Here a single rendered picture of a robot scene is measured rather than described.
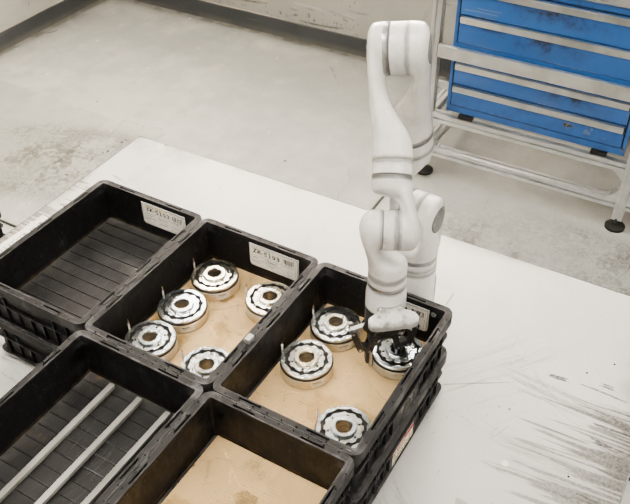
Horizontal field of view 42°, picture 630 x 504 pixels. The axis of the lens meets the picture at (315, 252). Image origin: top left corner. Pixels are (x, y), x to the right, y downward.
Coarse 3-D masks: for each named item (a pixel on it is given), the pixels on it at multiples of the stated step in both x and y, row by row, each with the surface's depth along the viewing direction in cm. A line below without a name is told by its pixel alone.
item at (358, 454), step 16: (320, 272) 167; (336, 272) 168; (352, 272) 167; (304, 288) 163; (288, 304) 160; (432, 304) 159; (272, 320) 156; (448, 320) 156; (256, 336) 153; (432, 336) 153; (240, 352) 150; (432, 352) 153; (416, 368) 147; (400, 384) 144; (240, 400) 141; (400, 400) 143; (272, 416) 139; (384, 416) 138; (304, 432) 136; (368, 432) 136; (336, 448) 133; (352, 448) 133; (368, 448) 135
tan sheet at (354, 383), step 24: (336, 360) 162; (360, 360) 162; (264, 384) 157; (288, 384) 157; (336, 384) 157; (360, 384) 157; (384, 384) 157; (288, 408) 152; (312, 408) 152; (360, 408) 152
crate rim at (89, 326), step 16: (224, 224) 179; (256, 240) 175; (160, 256) 171; (304, 256) 171; (144, 272) 167; (304, 272) 167; (128, 288) 164; (288, 288) 163; (112, 304) 160; (96, 320) 157; (112, 336) 153; (144, 352) 150; (176, 368) 148; (224, 368) 147; (208, 384) 144
